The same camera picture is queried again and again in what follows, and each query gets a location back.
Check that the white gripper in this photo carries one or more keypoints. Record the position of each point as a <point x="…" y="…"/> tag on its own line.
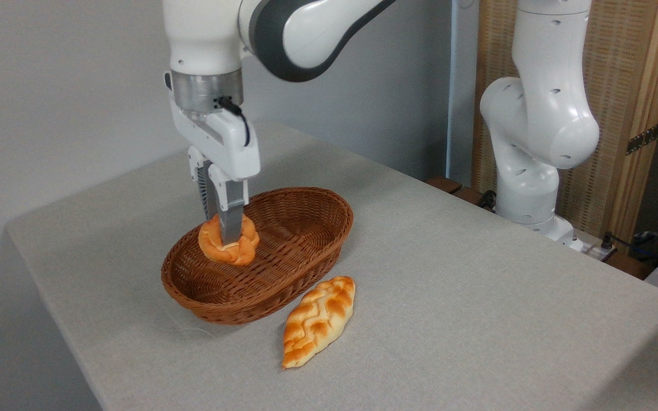
<point x="226" y="145"/>

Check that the round orange bread roll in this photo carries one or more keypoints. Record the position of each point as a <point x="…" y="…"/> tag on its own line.
<point x="246" y="245"/>

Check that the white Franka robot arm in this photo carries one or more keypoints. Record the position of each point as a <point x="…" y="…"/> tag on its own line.
<point x="540" y="114"/>

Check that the braided golden bread loaf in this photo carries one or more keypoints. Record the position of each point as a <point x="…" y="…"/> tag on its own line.
<point x="317" y="319"/>

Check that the brown wicker basket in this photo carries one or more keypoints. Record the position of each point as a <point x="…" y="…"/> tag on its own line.
<point x="306" y="240"/>

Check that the dark wooden base board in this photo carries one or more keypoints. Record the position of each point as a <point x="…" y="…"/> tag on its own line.
<point x="454" y="188"/>

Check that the grey tablecloth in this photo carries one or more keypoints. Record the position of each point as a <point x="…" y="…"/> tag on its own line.
<point x="477" y="297"/>

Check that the metal screen hinge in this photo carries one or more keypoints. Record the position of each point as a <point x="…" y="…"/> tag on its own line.
<point x="643" y="138"/>

